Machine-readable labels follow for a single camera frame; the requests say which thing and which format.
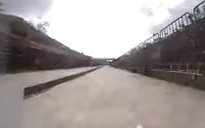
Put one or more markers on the dark wall with graffiti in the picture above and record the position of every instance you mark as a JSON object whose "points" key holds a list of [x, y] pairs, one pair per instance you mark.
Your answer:
{"points": [[176, 56]]}

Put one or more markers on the raised concrete platform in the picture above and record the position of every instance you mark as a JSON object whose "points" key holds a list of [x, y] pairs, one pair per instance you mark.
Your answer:
{"points": [[40, 77]]}

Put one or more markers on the distant bridge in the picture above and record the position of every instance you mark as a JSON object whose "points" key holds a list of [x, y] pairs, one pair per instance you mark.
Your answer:
{"points": [[101, 61]]}

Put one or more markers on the grey concrete path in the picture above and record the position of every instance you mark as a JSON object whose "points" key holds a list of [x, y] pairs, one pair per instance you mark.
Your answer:
{"points": [[116, 100]]}

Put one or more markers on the dark stone wall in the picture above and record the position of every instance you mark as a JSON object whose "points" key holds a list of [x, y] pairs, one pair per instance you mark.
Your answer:
{"points": [[33, 50]]}

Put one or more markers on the tree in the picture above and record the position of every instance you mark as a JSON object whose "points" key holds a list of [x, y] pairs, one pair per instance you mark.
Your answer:
{"points": [[42, 26]]}

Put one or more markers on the metal railing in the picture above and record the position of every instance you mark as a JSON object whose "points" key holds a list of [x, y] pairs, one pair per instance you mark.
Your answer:
{"points": [[176, 25]]}

